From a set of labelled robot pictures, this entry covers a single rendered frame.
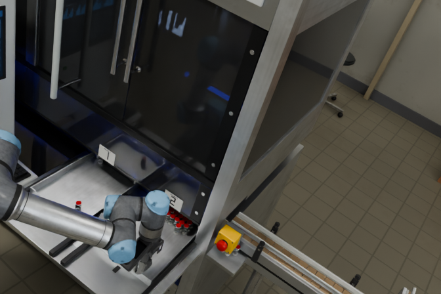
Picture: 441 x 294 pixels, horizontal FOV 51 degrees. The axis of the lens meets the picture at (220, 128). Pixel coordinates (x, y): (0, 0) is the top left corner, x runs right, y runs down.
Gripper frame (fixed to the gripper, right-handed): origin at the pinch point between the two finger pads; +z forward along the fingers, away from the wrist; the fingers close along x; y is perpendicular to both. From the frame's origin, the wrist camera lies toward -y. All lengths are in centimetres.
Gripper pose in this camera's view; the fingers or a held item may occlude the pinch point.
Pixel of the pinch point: (136, 272)
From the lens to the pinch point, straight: 169.3
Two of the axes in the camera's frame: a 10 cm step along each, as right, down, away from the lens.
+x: -8.1, -4.9, 3.1
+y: 5.2, -3.8, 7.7
